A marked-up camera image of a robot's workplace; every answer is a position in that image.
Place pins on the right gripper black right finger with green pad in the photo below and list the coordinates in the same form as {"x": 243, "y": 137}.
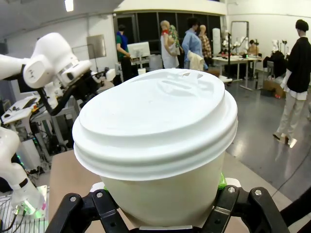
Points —
{"x": 255, "y": 211}

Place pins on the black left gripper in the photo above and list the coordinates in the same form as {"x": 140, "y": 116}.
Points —
{"x": 87, "y": 85}

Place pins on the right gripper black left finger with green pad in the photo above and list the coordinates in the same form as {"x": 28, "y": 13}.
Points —
{"x": 73, "y": 213}

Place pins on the white plastic cup lid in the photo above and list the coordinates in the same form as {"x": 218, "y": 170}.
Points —
{"x": 150, "y": 121}

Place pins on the white paper cup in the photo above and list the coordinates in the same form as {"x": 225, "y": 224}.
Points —
{"x": 165, "y": 199}

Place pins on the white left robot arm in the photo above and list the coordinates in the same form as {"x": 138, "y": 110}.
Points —
{"x": 48, "y": 55}

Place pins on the person in green shirt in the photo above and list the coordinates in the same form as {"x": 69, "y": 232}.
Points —
{"x": 122, "y": 48}

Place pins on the white computer monitor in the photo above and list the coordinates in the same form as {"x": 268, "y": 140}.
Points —
{"x": 138, "y": 48}

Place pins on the white cylindrical bin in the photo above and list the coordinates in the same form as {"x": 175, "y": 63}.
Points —
{"x": 155, "y": 62}

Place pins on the white cabinet unit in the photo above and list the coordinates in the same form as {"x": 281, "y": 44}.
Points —
{"x": 30, "y": 155}

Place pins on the white side desk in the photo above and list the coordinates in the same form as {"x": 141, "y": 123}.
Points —
{"x": 17, "y": 111}

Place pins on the ceiling light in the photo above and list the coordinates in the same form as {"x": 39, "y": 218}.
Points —
{"x": 69, "y": 5}

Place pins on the mannequin with red scarf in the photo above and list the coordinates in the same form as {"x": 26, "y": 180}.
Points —
{"x": 167, "y": 48}

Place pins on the mannequin in floral shirt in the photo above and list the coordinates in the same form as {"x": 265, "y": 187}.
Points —
{"x": 175, "y": 36}

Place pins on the beige jacket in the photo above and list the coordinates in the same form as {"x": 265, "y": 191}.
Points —
{"x": 196, "y": 61}

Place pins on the person in blue shirt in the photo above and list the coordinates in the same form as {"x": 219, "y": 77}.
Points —
{"x": 192, "y": 41}

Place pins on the cardboard box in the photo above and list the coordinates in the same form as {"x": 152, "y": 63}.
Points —
{"x": 273, "y": 87}

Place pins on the mannequin in plaid shirt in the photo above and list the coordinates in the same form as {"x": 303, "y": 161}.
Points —
{"x": 206, "y": 43}

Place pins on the mannequin black top beige trousers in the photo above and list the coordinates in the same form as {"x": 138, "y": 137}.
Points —
{"x": 297, "y": 72}

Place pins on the white long table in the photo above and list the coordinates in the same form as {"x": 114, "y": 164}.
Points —
{"x": 233, "y": 59}

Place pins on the seated person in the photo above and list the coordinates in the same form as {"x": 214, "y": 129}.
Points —
{"x": 253, "y": 48}

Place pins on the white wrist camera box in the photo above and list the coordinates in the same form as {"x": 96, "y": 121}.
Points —
{"x": 75, "y": 71}

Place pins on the grey wall panel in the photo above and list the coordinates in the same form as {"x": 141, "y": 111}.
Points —
{"x": 96, "y": 46}

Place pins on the standing mirror frame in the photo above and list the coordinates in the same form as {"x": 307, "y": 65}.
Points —
{"x": 239, "y": 26}

